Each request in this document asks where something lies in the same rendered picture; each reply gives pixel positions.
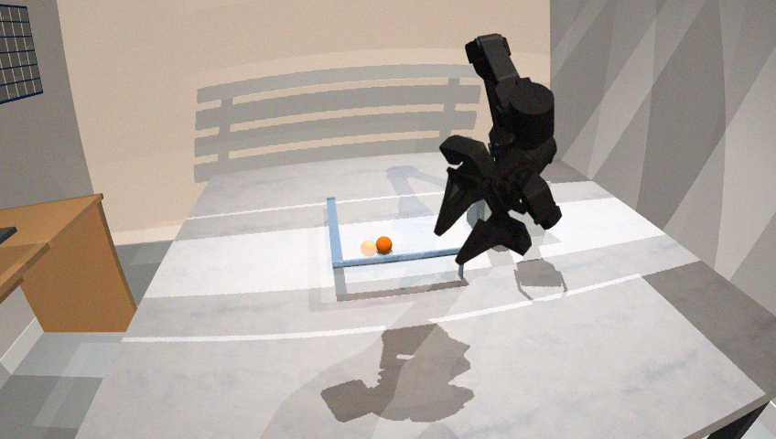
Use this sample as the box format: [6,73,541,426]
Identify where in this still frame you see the translucent orange ball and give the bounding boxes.
[361,241,377,257]

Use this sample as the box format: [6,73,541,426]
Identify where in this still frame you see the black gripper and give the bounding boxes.
[434,134,540,266]

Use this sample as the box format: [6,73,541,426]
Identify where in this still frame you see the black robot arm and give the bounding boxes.
[465,33,562,230]

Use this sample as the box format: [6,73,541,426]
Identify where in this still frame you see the clear l-shaped low wall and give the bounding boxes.
[327,197,461,269]

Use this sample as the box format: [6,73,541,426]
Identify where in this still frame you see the brown ball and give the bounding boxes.
[376,237,393,253]

